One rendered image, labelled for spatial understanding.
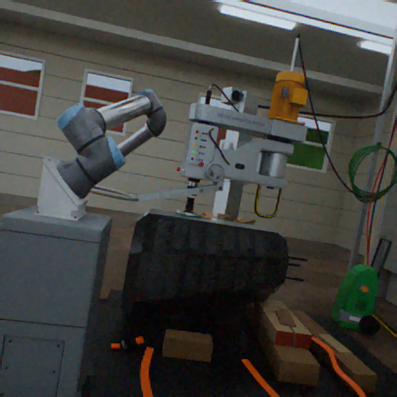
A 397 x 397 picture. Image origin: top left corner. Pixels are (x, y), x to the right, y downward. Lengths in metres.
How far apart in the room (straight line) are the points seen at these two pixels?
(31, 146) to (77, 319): 7.74
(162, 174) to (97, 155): 7.09
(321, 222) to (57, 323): 8.82
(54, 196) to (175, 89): 7.50
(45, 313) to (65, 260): 0.24
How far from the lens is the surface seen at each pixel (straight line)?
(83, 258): 1.48
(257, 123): 2.73
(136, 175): 8.62
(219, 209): 3.37
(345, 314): 3.54
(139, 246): 2.29
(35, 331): 1.63
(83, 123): 1.58
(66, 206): 1.55
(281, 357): 2.30
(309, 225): 9.73
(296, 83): 2.94
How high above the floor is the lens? 1.12
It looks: 3 degrees down
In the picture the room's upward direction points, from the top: 10 degrees clockwise
